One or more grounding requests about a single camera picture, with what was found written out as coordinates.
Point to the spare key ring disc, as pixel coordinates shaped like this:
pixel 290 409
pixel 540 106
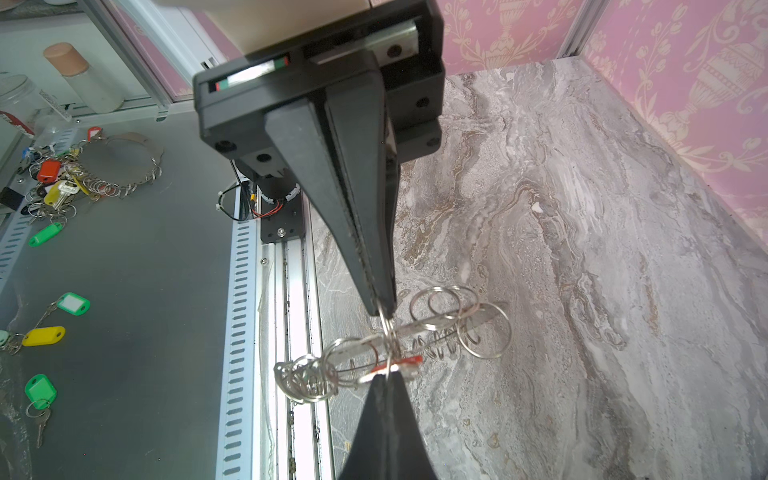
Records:
pixel 115 166

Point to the red key tag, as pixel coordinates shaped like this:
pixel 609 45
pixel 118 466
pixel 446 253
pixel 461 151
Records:
pixel 406 366

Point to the green white key tag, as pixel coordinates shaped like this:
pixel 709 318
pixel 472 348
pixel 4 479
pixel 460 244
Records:
pixel 73 304

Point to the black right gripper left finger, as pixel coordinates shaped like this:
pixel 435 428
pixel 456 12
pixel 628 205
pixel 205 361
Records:
pixel 366 459

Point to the aluminium corner post right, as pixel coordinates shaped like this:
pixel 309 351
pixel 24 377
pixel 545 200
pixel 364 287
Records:
pixel 585 22

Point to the long green key tag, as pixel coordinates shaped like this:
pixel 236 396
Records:
pixel 46 234

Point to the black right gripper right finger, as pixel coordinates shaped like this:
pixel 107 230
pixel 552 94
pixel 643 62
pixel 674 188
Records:
pixel 406 455

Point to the bright green key tag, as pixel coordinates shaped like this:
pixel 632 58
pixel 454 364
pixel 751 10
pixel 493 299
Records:
pixel 40 392

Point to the yellow key tag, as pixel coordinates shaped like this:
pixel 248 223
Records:
pixel 43 336

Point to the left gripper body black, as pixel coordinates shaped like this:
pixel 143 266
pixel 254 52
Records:
pixel 404 37

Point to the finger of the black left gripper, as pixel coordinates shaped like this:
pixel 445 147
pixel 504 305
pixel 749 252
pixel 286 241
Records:
pixel 366 180
pixel 324 204

